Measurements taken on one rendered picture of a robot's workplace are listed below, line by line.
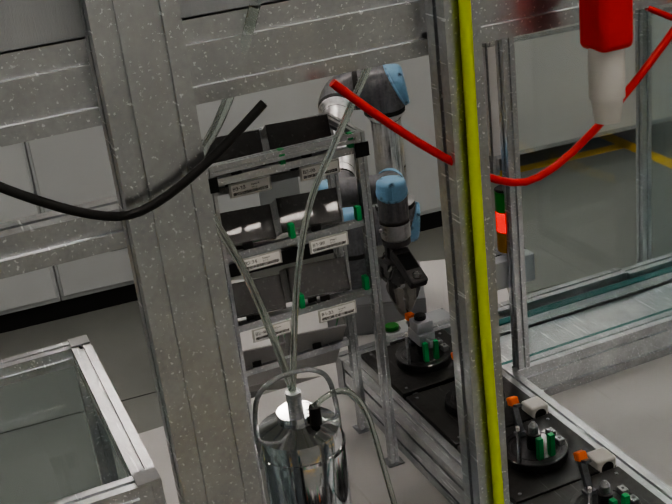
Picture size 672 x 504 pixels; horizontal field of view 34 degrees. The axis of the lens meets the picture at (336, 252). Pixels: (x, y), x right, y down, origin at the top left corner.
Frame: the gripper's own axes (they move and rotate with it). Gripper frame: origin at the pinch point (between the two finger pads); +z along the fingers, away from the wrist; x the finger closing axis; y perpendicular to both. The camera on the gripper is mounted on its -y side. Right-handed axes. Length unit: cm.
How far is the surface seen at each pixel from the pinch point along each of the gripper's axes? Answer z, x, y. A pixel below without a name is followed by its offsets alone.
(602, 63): -91, 29, -123
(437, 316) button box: 11.0, -15.1, 13.3
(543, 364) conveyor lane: 11.5, -24.3, -24.2
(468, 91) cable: -90, 45, -120
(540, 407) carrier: 8.1, -9.8, -45.1
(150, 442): 21, 68, 12
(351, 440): 20.9, 24.6, -14.9
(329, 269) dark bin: -28.3, 27.8, -23.0
